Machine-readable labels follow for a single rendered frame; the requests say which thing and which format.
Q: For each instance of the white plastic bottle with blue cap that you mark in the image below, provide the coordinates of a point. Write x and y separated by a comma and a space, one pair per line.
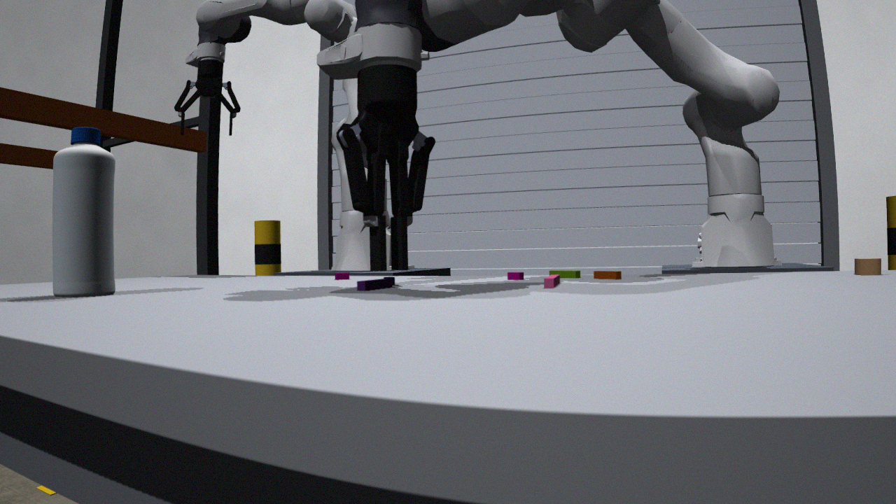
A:
82, 217

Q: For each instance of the dark purple rod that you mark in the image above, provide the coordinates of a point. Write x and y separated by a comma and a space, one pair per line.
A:
374, 284

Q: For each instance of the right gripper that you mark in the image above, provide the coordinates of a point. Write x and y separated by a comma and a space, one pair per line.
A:
208, 84

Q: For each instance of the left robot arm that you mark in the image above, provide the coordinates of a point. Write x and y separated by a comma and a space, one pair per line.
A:
729, 93

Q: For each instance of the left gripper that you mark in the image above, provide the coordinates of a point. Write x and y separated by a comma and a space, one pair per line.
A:
386, 122

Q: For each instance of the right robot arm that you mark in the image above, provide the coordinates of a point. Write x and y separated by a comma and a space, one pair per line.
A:
323, 16

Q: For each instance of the brown cylinder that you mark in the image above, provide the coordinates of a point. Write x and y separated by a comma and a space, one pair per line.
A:
867, 266

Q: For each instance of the lime green rod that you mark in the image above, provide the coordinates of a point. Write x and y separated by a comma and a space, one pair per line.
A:
566, 274

